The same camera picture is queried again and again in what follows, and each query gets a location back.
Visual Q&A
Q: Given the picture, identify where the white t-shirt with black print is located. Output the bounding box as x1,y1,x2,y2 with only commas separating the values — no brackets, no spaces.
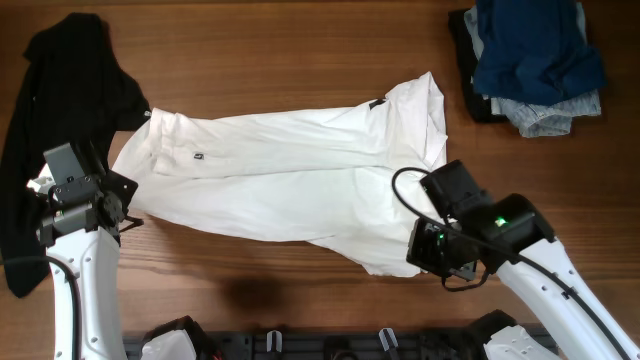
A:
114,73,447,277

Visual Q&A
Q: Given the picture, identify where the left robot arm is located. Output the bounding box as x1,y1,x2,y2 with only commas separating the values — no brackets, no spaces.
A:
38,143,143,359

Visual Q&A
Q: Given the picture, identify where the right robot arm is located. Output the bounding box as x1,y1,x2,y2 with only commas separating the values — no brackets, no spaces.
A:
406,161,639,359

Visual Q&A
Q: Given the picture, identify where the black folded garment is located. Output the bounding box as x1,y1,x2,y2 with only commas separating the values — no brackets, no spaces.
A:
447,9,507,124

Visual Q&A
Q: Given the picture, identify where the light blue denim garment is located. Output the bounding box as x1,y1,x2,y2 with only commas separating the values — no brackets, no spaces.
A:
462,2,601,138

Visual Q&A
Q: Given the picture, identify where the dark blue shirt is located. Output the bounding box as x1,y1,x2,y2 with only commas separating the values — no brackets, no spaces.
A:
473,0,606,106

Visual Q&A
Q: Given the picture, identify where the right white rail clip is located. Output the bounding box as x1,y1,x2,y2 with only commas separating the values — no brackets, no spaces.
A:
378,328,400,360

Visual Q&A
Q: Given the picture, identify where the white rail clip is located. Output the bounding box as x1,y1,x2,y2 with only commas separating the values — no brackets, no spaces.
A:
266,330,283,354
378,328,400,360

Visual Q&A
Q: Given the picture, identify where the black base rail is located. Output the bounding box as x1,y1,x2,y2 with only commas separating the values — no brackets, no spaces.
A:
122,324,559,360

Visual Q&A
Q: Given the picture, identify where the left white rail clip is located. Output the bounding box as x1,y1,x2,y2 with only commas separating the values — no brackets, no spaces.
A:
266,330,283,354

